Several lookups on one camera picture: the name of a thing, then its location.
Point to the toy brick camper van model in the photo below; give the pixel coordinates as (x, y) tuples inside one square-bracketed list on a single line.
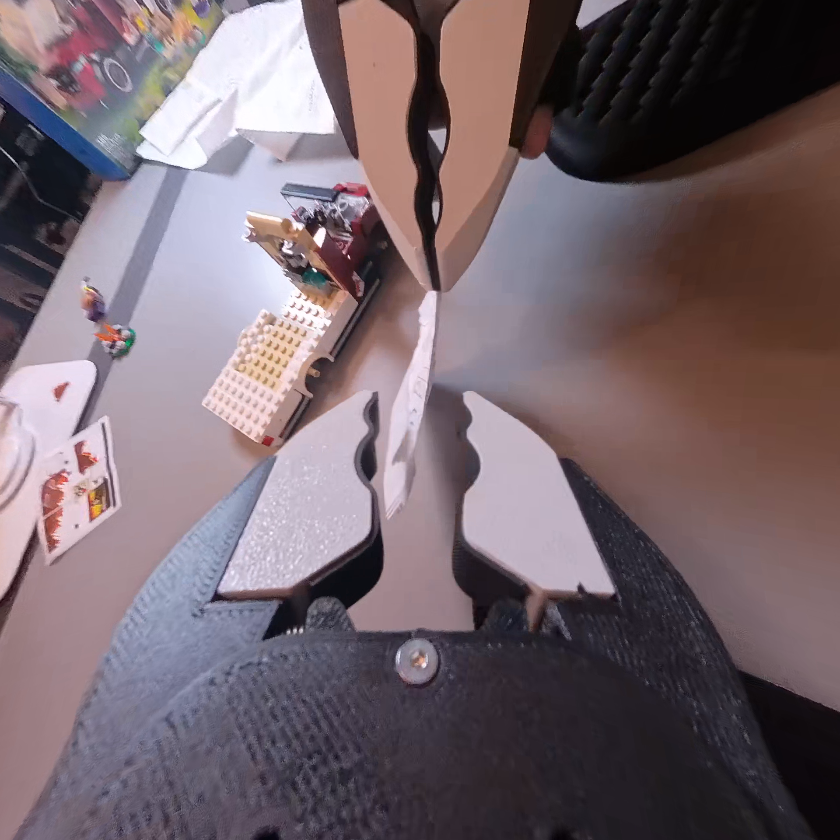
[(275, 367)]

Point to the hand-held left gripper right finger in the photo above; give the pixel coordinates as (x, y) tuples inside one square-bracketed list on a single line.
[(525, 512)]

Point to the toy minifigure with guitar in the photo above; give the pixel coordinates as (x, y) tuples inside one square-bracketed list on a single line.
[(93, 302)]

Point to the person's right hand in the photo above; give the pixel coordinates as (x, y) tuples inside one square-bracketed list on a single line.
[(537, 134)]

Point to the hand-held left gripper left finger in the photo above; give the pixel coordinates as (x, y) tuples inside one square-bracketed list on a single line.
[(295, 512)]

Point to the colourful toy set box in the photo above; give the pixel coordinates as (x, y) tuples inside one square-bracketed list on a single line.
[(98, 59)]

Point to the toy brick campfire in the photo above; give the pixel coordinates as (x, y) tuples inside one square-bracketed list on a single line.
[(117, 340)]

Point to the small orange flame brick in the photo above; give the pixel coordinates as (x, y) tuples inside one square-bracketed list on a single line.
[(61, 392)]

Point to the grey desk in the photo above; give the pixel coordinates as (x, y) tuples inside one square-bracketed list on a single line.
[(216, 216)]

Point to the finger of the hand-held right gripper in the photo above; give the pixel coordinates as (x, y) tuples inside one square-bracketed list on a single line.
[(380, 98), (485, 118)]

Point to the black chair armrest pad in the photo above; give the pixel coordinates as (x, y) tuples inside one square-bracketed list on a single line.
[(689, 79)]

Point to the large white printed paper bag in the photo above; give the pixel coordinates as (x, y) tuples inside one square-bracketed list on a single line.
[(410, 407)]

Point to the printed sticker sheet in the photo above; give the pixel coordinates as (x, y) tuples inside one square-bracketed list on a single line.
[(79, 492)]

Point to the white desk stand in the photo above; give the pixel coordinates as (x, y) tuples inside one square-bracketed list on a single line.
[(59, 426)]

